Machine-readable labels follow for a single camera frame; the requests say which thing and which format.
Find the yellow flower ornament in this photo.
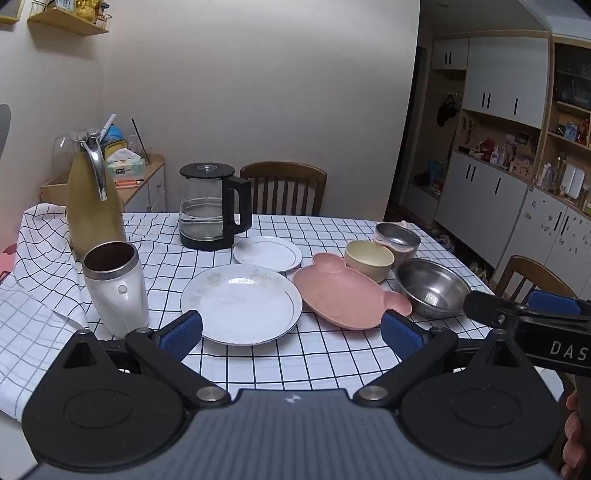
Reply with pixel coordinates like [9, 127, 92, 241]
[74, 0, 103, 20]

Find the pink bear-shaped plate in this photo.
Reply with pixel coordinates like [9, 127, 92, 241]
[292, 252, 413, 330]

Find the black hanging bag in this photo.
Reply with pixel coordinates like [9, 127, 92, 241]
[438, 95, 458, 128]

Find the wooden wall shelf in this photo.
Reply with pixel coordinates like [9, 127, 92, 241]
[27, 0, 112, 36]

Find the thin black stick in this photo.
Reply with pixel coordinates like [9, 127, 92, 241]
[131, 119, 149, 160]

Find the stainless steel bowl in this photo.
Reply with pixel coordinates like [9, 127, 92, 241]
[394, 258, 472, 319]

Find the clear glass jar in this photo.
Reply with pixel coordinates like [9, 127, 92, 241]
[52, 135, 75, 180]

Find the white lower cabinet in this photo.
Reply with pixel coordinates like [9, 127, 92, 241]
[436, 152, 529, 268]

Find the white mug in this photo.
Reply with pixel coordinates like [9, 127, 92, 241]
[82, 241, 150, 337]

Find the tissue box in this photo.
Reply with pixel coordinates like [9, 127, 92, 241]
[107, 148, 145, 180]

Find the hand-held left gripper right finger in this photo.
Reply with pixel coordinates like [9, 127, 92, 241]
[353, 310, 532, 409]

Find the glass electric kettle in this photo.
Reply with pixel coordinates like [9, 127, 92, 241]
[178, 162, 253, 252]

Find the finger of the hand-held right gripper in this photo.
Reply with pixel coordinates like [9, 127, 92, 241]
[527, 291, 585, 319]
[463, 291, 525, 330]

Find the wooden open shelf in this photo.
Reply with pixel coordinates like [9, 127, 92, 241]
[536, 37, 591, 213]

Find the small white plate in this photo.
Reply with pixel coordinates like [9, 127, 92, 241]
[232, 236, 303, 273]

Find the wooden side cabinet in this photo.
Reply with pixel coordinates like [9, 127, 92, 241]
[41, 154, 166, 214]

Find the person's right hand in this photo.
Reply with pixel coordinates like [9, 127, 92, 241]
[564, 390, 591, 469]

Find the pink steel-lined bowl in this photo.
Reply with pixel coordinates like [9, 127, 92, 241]
[373, 220, 422, 268]

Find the white upper cabinet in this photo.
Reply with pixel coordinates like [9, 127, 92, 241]
[431, 37, 550, 130]

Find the blue and yellow container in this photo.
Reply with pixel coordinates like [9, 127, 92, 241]
[102, 126, 128, 160]

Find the white cabinet with stickers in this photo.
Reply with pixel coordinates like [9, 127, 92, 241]
[492, 185, 591, 289]

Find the wooden chair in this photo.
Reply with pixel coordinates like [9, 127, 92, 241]
[493, 255, 579, 308]
[240, 161, 328, 216]

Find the yellow-green thermos carafe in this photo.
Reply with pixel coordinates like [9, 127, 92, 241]
[67, 130, 127, 261]

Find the cream bowl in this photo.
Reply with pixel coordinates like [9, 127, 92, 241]
[344, 240, 395, 283]

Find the checked tablecloth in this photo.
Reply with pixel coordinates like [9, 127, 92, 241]
[0, 203, 509, 421]

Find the large white plate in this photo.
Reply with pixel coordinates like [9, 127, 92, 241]
[180, 264, 303, 346]

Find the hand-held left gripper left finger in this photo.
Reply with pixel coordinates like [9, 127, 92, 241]
[58, 310, 230, 409]

